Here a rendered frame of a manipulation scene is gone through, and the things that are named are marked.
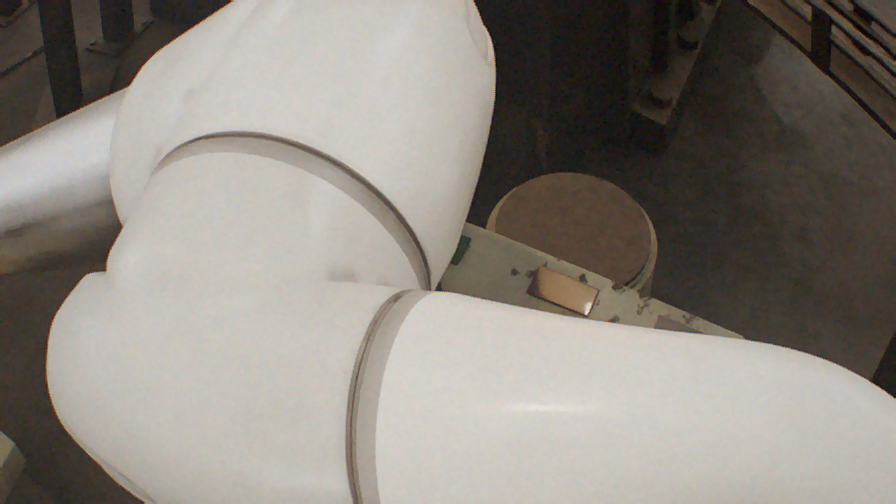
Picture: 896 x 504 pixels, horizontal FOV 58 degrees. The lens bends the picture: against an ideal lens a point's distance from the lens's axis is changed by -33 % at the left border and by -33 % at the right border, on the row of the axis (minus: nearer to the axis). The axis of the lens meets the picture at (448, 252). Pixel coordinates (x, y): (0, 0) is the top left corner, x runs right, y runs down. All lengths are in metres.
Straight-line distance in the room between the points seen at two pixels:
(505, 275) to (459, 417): 0.31
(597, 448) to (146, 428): 0.15
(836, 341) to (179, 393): 1.20
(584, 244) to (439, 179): 0.34
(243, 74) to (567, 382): 0.18
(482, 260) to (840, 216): 1.09
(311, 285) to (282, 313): 0.02
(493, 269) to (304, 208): 0.26
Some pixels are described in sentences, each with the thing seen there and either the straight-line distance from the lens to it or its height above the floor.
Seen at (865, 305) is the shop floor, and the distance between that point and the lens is 1.52.
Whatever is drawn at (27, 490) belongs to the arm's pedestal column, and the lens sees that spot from 1.31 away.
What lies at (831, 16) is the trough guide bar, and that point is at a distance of 0.71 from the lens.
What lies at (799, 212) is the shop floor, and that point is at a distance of 1.60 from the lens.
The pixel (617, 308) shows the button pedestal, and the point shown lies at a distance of 0.60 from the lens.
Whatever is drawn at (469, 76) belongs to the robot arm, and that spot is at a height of 0.78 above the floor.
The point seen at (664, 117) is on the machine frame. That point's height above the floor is 0.07.
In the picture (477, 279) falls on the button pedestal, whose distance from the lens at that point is 0.61.
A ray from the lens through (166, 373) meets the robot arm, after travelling 0.34.
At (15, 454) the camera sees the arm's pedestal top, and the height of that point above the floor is 0.34.
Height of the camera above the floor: 1.07
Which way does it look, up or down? 48 degrees down
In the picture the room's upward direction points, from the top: straight up
